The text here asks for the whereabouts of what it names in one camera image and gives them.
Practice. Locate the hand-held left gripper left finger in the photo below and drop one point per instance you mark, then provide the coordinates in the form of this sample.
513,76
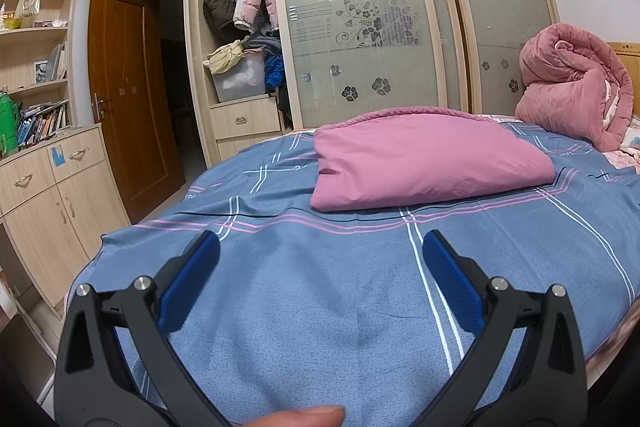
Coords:
192,279

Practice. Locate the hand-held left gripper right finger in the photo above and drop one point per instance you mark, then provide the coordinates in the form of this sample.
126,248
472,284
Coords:
452,282

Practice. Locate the pink and white hooded jacket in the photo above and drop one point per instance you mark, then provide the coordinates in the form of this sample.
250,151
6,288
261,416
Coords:
425,162

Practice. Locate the grey clothes pile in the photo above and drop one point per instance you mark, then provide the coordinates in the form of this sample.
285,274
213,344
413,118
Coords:
262,43

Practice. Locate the person's left hand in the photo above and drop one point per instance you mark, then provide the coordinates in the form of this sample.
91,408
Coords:
300,418

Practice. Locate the blue plaid bed sheet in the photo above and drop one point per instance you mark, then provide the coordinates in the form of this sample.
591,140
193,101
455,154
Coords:
325,307

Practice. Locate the light wood bookshelf cabinet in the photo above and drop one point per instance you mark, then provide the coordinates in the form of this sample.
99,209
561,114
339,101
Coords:
45,227

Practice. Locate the wardrobe drawer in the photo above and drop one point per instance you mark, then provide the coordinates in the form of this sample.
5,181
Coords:
245,119

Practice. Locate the blue sticker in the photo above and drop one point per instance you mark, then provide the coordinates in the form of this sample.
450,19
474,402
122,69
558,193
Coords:
58,157

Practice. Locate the brown wooden door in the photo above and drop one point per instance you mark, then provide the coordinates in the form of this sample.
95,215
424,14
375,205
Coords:
130,107

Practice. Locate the translucent storage box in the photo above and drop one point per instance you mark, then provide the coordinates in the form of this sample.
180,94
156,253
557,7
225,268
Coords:
240,82

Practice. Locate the row of books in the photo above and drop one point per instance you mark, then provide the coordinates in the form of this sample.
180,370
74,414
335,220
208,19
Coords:
45,124

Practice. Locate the blue garment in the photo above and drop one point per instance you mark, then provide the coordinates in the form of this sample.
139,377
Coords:
274,74

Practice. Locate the light wood wardrobe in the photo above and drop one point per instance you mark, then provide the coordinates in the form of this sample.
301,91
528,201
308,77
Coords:
192,57

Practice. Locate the beige crumpled cloth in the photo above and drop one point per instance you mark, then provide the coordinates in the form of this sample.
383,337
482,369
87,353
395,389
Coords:
225,57

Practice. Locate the floral pillow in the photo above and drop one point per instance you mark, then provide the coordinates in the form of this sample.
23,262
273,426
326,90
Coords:
631,142

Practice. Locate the rolled pink quilt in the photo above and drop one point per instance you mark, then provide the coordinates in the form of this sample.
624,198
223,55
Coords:
565,72

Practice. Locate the green bottle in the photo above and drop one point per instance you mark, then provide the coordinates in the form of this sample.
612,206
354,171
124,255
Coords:
9,127

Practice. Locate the wooden bed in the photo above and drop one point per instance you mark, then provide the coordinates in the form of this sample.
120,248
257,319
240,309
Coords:
631,57

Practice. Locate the small photo frame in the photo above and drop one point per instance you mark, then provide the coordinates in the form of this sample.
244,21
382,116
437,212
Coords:
41,73

